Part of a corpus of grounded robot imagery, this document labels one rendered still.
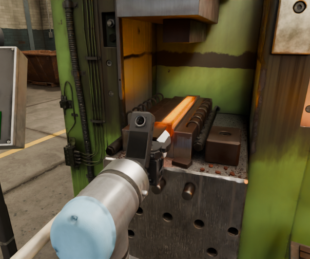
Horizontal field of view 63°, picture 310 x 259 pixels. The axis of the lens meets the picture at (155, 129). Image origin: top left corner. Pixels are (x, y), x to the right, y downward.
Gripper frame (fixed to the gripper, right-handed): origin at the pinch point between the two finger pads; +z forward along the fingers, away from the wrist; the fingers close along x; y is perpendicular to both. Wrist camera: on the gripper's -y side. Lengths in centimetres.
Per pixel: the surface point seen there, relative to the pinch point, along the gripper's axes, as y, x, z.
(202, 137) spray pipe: 3.8, 9.7, 7.6
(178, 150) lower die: 6.5, 4.0, 2.9
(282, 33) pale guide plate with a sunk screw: -22.7, 26.0, 15.9
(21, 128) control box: 2.1, -39.6, -5.8
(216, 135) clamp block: 2.4, 13.4, 6.5
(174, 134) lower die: 2.0, 2.7, 3.1
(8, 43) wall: 19, -693, 592
